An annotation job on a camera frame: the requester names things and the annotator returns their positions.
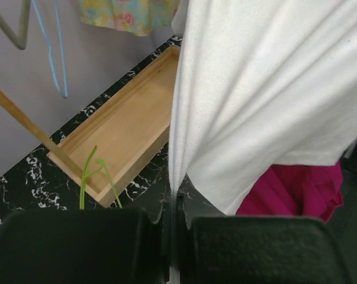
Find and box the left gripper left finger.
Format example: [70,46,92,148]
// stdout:
[0,192,172,284]

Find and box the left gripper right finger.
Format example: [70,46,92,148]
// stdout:
[176,177,352,283]

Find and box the lime green hanger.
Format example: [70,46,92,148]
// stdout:
[79,145,123,210]

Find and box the magenta dress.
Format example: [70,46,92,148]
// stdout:
[236,162,343,222]

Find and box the white garment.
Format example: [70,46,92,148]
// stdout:
[169,1,357,215]

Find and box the colourful floral shirt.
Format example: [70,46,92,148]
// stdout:
[79,0,179,37]

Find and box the grey hanger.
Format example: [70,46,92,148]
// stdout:
[0,0,32,50]

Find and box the light blue hanger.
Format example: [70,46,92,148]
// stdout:
[31,0,69,99]

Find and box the wooden clothes rack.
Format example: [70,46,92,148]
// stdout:
[0,46,180,207]

